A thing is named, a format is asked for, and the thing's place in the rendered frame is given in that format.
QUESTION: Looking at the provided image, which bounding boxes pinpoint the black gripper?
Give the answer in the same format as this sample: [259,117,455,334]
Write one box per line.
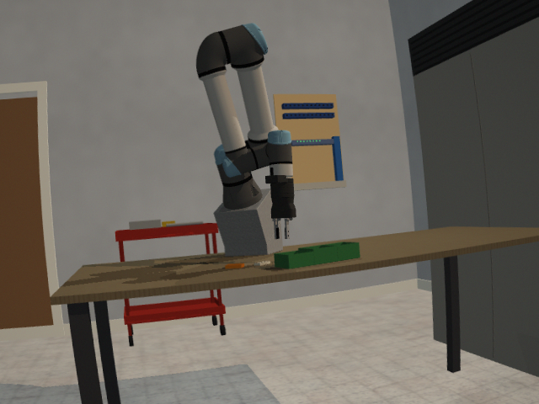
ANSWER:
[265,164,296,239]

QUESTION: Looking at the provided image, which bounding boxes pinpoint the green rack of three bins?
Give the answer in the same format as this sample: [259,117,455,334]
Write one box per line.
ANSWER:
[274,242,360,269]

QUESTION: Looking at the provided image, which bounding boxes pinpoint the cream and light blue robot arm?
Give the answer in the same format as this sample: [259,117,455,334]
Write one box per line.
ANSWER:
[196,23,292,210]

